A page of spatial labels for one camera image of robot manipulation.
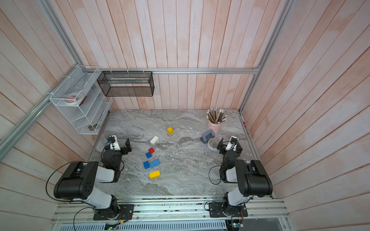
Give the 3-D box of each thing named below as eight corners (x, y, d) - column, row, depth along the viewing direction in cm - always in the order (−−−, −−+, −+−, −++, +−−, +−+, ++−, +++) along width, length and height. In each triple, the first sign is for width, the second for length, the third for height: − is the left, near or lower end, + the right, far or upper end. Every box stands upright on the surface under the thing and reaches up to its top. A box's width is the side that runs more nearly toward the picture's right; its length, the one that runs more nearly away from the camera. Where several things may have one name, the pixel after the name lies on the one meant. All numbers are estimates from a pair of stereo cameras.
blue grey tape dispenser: (204, 144, 102) (205, 141, 100) (199, 138, 105) (199, 136, 103) (214, 136, 107) (215, 133, 104) (209, 131, 110) (210, 128, 107)
